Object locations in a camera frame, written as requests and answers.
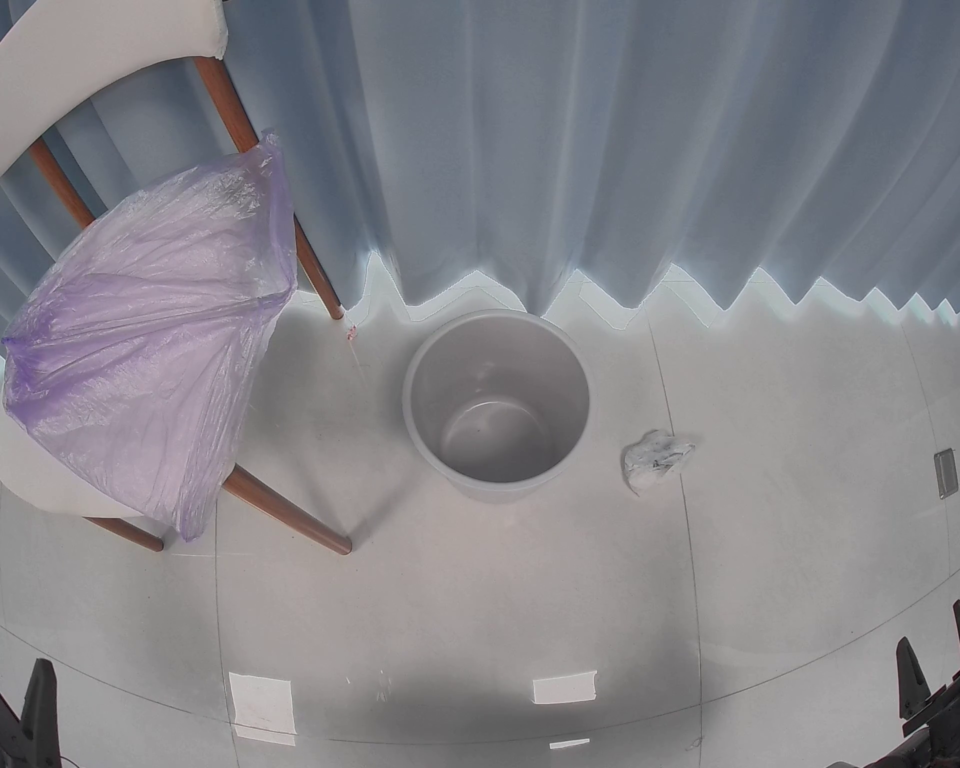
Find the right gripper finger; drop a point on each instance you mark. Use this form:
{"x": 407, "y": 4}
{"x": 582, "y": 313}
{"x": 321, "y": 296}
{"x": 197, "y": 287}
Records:
{"x": 956, "y": 637}
{"x": 911, "y": 682}

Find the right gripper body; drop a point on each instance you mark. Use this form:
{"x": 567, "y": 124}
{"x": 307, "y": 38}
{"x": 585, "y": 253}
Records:
{"x": 937, "y": 712}

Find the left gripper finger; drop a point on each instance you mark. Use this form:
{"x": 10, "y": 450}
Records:
{"x": 41, "y": 705}

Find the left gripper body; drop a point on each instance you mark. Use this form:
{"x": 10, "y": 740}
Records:
{"x": 7, "y": 742}

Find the purple plastic bag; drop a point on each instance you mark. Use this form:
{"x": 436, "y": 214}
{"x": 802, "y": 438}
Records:
{"x": 142, "y": 330}

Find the white trash bin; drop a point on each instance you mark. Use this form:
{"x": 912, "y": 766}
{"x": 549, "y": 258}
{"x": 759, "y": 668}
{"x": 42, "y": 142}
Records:
{"x": 495, "y": 405}

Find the crumpled white paper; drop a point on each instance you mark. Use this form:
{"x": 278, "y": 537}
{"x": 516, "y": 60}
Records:
{"x": 654, "y": 459}

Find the pale blue curtain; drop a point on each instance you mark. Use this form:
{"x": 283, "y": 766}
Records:
{"x": 600, "y": 135}

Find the white cushioned wooden chair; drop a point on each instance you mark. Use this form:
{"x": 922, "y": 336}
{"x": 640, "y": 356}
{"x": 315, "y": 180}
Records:
{"x": 52, "y": 52}

